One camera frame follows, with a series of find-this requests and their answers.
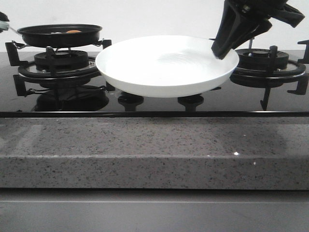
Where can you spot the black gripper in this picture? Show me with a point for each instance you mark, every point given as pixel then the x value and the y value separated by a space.
pixel 234 31

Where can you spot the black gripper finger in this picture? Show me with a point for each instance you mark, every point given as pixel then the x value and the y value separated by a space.
pixel 4 22

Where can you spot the black frying pan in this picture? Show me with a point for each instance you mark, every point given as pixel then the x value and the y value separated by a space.
pixel 43 32

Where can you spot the white fried egg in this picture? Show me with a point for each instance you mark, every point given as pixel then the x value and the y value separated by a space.
pixel 69 31

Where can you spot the white round plate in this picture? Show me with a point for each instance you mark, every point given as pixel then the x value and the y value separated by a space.
pixel 165 66

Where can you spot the left black pan support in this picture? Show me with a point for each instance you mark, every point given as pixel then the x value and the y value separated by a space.
pixel 14 56

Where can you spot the right black gas burner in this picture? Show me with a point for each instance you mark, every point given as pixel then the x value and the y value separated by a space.
pixel 259 63

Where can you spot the black gas burner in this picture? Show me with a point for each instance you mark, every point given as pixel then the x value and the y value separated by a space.
pixel 259 63
pixel 62 64

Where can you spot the left black gas burner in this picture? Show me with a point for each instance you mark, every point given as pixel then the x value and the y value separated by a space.
pixel 62 64

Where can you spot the black glass cooktop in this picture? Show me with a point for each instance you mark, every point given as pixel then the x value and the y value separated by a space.
pixel 93 97

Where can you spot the grey cabinet front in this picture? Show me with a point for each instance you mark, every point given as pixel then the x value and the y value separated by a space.
pixel 37 210

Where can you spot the chrome wire trivet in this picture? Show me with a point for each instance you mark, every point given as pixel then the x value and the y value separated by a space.
pixel 59 45

